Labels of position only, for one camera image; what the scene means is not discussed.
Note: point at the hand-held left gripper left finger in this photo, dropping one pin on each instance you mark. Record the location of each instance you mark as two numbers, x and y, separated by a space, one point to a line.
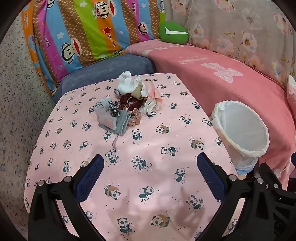
92 176

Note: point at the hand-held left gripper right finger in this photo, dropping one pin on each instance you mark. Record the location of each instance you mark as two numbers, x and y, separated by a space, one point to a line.
209 177

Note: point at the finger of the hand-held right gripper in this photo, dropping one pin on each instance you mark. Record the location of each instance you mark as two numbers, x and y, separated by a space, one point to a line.
268 176

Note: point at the dark red velvet scrunchie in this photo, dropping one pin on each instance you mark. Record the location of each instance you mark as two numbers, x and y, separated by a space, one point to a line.
133 103

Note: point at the pink panda print tablecloth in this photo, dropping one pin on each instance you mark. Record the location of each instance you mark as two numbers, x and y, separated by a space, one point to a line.
138 148

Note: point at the pale rectangular sachet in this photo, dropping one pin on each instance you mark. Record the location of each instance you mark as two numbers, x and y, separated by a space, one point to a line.
106 119

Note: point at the leopard print scrunchie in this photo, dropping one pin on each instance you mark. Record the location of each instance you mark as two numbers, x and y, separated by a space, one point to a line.
113 107

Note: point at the light grey sock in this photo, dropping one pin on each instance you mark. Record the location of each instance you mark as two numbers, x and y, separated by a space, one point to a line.
103 104

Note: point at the pink pillow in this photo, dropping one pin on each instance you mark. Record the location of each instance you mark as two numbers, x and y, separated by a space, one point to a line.
291 91

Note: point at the cream cloth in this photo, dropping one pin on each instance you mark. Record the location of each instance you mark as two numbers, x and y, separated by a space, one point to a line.
151 106

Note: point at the beige knotted stocking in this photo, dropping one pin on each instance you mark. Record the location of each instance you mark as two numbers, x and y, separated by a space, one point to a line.
137 92

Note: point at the pink cloth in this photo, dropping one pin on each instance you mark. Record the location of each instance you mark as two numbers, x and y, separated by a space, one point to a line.
153 90

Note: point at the blue-grey cushion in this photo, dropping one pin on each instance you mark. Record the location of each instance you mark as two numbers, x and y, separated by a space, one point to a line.
104 69

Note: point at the pink blanket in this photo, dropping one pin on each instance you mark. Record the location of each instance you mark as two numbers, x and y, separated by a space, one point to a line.
208 69

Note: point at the colourful monkey print pillow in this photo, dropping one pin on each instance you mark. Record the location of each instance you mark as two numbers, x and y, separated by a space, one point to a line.
81 30

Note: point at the floral cloth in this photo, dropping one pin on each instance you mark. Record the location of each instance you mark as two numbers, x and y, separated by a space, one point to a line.
242 30

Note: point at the green cushion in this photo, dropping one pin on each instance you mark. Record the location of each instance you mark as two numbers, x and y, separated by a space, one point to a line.
173 32

